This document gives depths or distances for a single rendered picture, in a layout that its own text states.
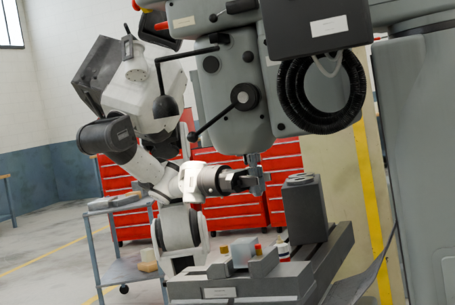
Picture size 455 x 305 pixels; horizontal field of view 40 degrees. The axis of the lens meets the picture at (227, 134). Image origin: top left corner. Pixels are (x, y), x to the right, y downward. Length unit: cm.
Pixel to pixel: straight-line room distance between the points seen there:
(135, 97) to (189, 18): 44
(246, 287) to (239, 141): 36
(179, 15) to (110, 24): 1077
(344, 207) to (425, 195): 204
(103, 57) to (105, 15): 1037
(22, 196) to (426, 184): 1138
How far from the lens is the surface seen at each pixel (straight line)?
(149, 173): 201
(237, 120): 157
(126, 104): 194
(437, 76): 138
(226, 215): 680
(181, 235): 228
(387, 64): 141
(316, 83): 148
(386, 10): 147
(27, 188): 1262
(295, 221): 200
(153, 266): 473
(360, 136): 334
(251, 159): 165
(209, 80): 159
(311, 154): 341
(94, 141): 191
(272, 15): 125
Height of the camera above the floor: 145
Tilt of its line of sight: 3 degrees down
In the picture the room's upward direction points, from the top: 10 degrees counter-clockwise
